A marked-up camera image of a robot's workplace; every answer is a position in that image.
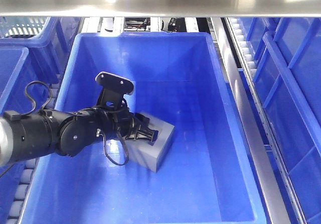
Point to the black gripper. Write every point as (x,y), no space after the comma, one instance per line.
(115,123)

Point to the gray square hollow base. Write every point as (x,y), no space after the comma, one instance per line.
(148,154)

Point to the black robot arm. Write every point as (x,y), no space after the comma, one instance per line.
(47,131)

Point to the blue target bin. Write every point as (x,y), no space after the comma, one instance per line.
(198,171)

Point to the blue bin far left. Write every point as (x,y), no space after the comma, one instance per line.
(48,39)

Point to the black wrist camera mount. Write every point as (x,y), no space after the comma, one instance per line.
(114,88)

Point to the stainless steel rack frame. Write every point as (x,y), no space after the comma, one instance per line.
(193,8)

